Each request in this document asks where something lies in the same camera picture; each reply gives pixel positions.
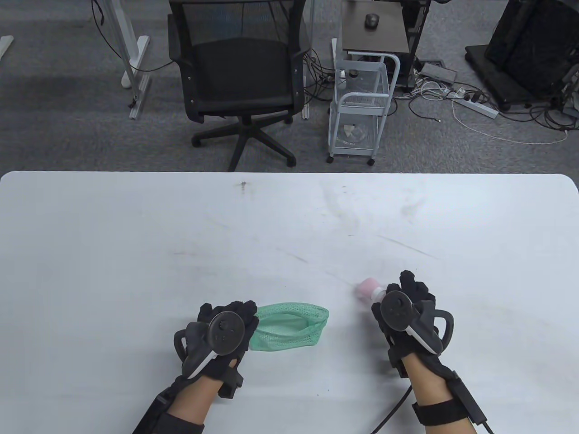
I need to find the person's right hand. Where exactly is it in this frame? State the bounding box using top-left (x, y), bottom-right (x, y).
top-left (372, 270), bottom-right (447, 379)

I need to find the person's left hand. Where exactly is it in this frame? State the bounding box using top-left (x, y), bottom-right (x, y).
top-left (181, 301), bottom-right (259, 399)

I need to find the green mesh toiletry bag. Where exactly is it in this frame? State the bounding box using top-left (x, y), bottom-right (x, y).
top-left (249, 304), bottom-right (330, 352)

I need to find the pink cleansing milk bottle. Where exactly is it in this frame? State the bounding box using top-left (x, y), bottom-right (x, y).
top-left (354, 278), bottom-right (387, 306)

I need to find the person's right forearm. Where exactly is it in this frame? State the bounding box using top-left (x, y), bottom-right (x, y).
top-left (404, 354), bottom-right (458, 434)

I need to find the person's left forearm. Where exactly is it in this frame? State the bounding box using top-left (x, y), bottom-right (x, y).
top-left (168, 377), bottom-right (218, 434)

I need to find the grey left hand controller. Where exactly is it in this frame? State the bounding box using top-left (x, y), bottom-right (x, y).
top-left (174, 312), bottom-right (246, 379)

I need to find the grey hand controller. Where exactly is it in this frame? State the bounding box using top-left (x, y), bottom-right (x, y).
top-left (381, 291), bottom-right (454, 355)
top-left (174, 312), bottom-right (246, 379)

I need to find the grey right hand controller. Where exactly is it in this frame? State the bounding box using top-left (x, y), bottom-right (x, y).
top-left (381, 291), bottom-right (454, 355)

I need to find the black left wrist sensor box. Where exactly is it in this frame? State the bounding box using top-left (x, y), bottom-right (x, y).
top-left (131, 391), bottom-right (172, 434)

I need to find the white power strip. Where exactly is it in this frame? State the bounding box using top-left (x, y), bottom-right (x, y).
top-left (454, 96), bottom-right (499, 119)

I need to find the grey power adapter box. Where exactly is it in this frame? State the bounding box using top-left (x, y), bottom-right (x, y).
top-left (420, 62), bottom-right (457, 84)

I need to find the black mesh office chair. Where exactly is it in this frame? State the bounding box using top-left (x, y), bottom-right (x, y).
top-left (167, 0), bottom-right (313, 172)

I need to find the dark brown side table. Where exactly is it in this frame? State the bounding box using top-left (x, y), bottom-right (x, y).
top-left (340, 0), bottom-right (410, 55)

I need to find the black equipment stand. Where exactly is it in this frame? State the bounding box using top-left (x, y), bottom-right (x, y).
top-left (465, 0), bottom-right (579, 113)

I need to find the white desk leg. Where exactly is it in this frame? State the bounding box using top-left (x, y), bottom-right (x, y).
top-left (97, 0), bottom-right (151, 89)

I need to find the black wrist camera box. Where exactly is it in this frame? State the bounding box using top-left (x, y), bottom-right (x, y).
top-left (448, 371), bottom-right (488, 425)

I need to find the black right arm strap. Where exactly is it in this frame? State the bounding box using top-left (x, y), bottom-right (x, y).
top-left (412, 398), bottom-right (471, 428)

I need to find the black glove cable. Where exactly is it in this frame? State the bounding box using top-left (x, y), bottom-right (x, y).
top-left (371, 384), bottom-right (413, 434)

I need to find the thin white cable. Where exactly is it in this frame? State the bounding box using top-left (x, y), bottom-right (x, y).
top-left (452, 99), bottom-right (569, 145)

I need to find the white wire utility cart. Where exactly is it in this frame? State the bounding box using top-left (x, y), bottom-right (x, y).
top-left (327, 51), bottom-right (401, 166)

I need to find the aluminium floor rail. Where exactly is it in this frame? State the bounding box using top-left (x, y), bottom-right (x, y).
top-left (129, 75), bottom-right (152, 120)

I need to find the black hanging cable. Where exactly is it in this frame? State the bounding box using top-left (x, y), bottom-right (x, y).
top-left (90, 0), bottom-right (175, 73)

